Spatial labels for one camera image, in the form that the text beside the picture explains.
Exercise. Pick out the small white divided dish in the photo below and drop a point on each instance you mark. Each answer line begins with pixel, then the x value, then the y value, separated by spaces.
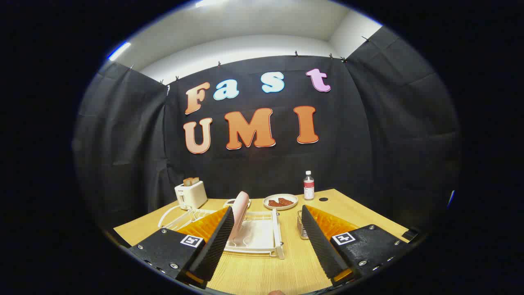
pixel 229 202

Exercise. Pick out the brown toast slice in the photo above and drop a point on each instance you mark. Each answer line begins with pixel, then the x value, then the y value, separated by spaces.
pixel 190 181

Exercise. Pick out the brown meat piece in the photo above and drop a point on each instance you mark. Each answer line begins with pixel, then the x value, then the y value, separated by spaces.
pixel 274 203
pixel 286 201

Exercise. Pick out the clear bottle red label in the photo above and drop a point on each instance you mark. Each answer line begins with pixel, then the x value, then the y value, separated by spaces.
pixel 308 188

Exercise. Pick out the white plate with meat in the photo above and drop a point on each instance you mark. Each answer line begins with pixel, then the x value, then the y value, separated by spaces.
pixel 280 196

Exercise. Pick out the white toaster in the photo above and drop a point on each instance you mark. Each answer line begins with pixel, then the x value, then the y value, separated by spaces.
pixel 191 196

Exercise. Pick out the pink plate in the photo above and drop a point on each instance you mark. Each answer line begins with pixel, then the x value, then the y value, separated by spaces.
pixel 239 213

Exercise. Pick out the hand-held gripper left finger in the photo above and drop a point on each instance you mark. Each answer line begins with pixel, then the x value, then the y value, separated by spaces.
pixel 213 246

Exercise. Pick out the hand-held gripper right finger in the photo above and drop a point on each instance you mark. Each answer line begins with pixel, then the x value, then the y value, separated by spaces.
pixel 321 246

